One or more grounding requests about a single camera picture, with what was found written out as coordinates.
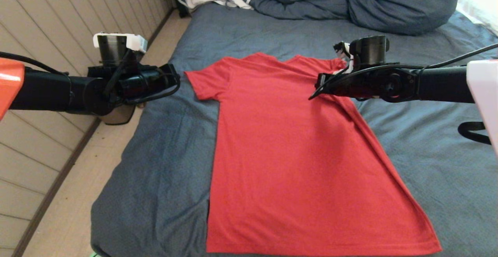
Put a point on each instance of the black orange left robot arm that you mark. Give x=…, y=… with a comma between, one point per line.
x=46, y=91

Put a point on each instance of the blue-grey bed sheet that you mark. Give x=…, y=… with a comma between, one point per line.
x=163, y=171

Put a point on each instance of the red t-shirt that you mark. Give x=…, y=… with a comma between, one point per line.
x=291, y=171

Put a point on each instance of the blue crumpled duvet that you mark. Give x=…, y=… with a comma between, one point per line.
x=369, y=4

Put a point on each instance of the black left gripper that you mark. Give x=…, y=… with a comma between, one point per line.
x=148, y=81

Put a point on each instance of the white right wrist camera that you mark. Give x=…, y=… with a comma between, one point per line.
x=349, y=64

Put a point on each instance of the white pillow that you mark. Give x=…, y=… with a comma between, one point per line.
x=480, y=7

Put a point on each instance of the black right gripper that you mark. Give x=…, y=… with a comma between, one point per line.
x=350, y=87

